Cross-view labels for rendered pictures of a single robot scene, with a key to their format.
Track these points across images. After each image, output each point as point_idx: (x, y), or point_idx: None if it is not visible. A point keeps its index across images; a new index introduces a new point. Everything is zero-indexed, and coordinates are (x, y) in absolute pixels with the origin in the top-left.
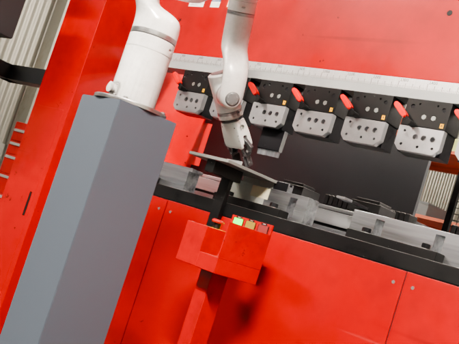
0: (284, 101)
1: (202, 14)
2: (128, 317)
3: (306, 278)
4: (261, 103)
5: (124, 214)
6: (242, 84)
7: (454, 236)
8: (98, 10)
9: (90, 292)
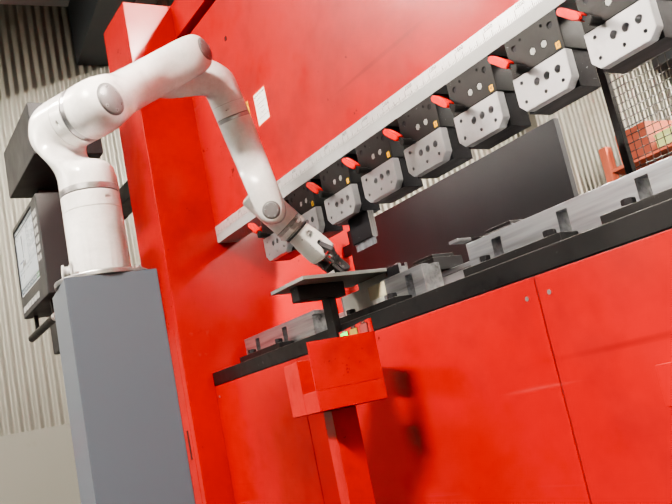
0: (347, 179)
1: None
2: None
3: (446, 355)
4: (329, 196)
5: (145, 402)
6: (271, 188)
7: (574, 200)
8: (154, 212)
9: None
